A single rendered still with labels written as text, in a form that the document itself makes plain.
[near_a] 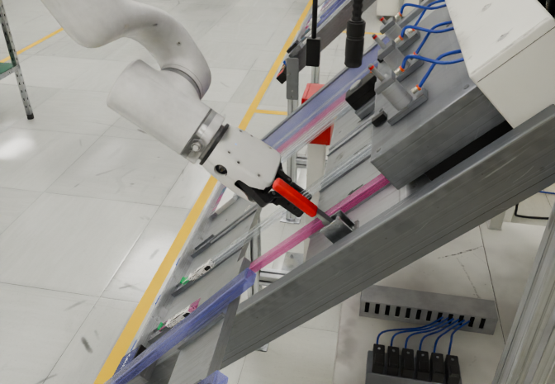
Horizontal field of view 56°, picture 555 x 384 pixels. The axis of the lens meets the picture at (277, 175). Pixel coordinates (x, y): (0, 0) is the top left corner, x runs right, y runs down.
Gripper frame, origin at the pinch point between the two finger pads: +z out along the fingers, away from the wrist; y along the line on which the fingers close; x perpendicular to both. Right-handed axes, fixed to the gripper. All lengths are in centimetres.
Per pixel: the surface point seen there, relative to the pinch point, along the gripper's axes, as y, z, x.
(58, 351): 34, -16, 126
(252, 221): 6.5, -1.4, 13.5
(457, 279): 25, 46, 10
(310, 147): 83, 14, 35
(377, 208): -15.5, 3.8, -15.7
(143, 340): -12.6, -6.3, 31.9
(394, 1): 449, 62, 50
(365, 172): -4.7, 3.4, -13.2
